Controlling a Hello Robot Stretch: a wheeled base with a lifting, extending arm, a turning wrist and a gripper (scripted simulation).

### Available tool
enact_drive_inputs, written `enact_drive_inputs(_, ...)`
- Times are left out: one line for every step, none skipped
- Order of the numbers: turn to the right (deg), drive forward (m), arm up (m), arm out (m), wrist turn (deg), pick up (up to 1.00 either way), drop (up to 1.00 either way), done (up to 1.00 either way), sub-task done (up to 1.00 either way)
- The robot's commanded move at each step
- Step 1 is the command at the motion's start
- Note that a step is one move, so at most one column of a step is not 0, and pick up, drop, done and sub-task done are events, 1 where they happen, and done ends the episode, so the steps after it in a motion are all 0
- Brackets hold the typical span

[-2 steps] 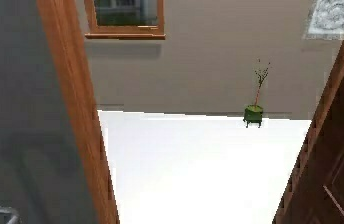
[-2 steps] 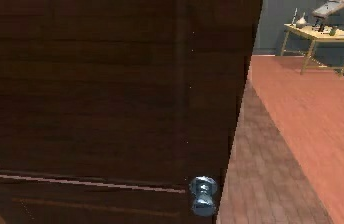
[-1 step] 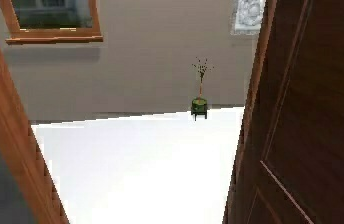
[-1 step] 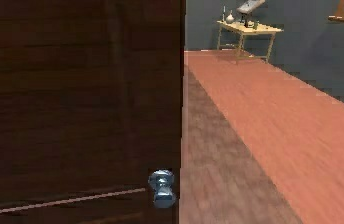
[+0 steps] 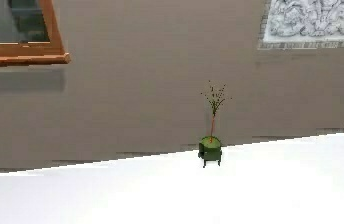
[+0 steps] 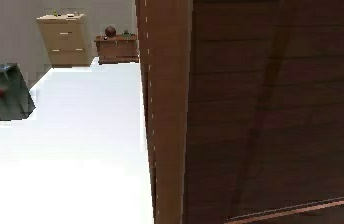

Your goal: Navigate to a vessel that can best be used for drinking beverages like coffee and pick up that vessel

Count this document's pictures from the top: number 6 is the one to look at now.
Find brown wooden cupboard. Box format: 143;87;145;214
134;0;344;224

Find dark brown low cabinet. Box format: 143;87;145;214
94;34;140;65

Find dark brown ball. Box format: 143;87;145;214
104;25;117;39

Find light wooden chest of drawers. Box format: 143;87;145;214
36;13;93;67

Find dark grey side table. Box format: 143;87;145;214
0;63;37;121

